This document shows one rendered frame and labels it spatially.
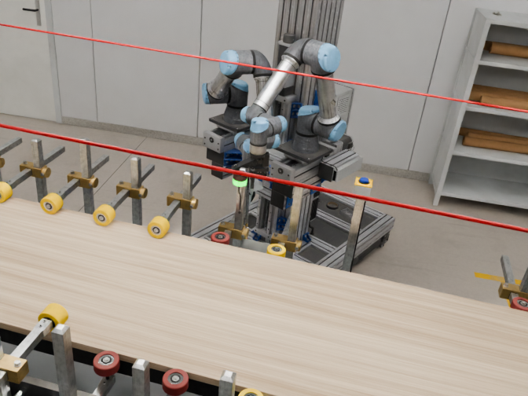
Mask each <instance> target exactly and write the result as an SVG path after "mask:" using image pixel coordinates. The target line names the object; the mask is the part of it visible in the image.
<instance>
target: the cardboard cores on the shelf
mask: <svg viewBox="0 0 528 396"><path fill-rule="evenodd" d="M483 49H484V50H489V53H493V54H499V55H505V56H511V57H521V58H527V59H528V46H522V45H516V44H509V43H503V42H491V41H486V42H485V45H484V48H483ZM468 100H472V101H479V103H484V104H489V105H498V106H503V107H508V108H517V109H522V110H527V111H528V92H524V91H518V90H509V89H503V88H497V87H491V86H482V85H476V84H473V86H472V88H471V93H470V97H469V99H468ZM458 135H461V136H464V137H463V141H462V145H466V146H472V147H478V148H484V149H494V150H500V151H505V152H516V153H522V154H528V137H518V136H513V135H508V134H499V133H494V132H489V131H484V130H474V129H469V128H464V127H461V128H460V131H459V134H458Z"/></svg>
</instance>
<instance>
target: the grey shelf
mask: <svg viewBox="0 0 528 396"><path fill-rule="evenodd" d="M493 12H495V13H497V12H500V14H501V15H502V16H500V15H499V16H497V15H494V14H493ZM486 41H491V42H503V43H509V44H516V45H522V46H528V14H523V13H511V12H505V11H499V10H492V9H480V8H475V14H474V16H473V20H472V22H471V28H470V31H469V34H468V37H467V42H466V46H465V48H464V54H463V56H462V60H461V62H460V68H459V71H458V74H457V77H456V82H455V86H454V88H453V94H452V97H451V98H455V99H460V100H465V101H472V100H468V99H469V97H470V93H471V88H472V86H473V84H476V85H482V86H491V87H497V88H503V89H509V90H518V91H524V92H528V59H527V58H521V57H511V56H505V55H499V54H493V53H489V50H484V49H483V48H484V45H485V42H486ZM474 102H478V103H479V101H474ZM461 127H464V128H469V129H474V130H484V131H489V132H494V133H499V134H508V135H513V136H518V137H524V138H528V113H526V112H517V111H512V110H507V109H502V108H493V107H488V106H483V105H479V104H470V103H465V102H460V101H451V100H450V103H449V108H448V111H447V114H446V118H445V122H444V126H443V128H442V134H441V137H440V140H439V143H438V148H437V152H436V154H435V158H434V162H433V166H432V168H431V174H430V177H429V180H428V184H433V186H434V193H435V195H434V199H433V205H435V206H438V202H439V199H440V196H451V197H456V198H461V199H466V200H475V201H480V202H485V203H491V204H500V205H504V206H510V207H519V208H524V209H528V154H522V153H516V152H505V151H500V150H494V149H488V148H478V147H472V146H466V145H462V141H463V137H464V136H461V135H458V134H459V131H460V128H461Z"/></svg>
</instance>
